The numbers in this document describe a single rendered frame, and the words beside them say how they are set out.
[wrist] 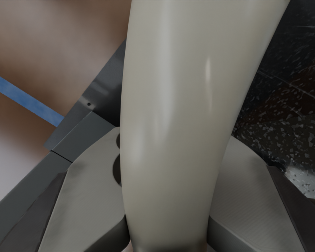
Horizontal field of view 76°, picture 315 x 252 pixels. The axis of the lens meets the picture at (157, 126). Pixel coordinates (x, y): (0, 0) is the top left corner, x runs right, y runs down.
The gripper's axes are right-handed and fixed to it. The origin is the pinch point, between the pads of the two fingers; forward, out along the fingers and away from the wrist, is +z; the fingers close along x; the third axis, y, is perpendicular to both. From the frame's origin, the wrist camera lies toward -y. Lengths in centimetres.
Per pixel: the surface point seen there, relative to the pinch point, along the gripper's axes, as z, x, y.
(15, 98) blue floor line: 99, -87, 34
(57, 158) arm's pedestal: 51, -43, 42
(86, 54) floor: 97, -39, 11
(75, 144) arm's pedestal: 62, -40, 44
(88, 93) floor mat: 94, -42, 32
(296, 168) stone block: 12.7, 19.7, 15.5
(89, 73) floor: 96, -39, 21
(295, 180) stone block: 12.0, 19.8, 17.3
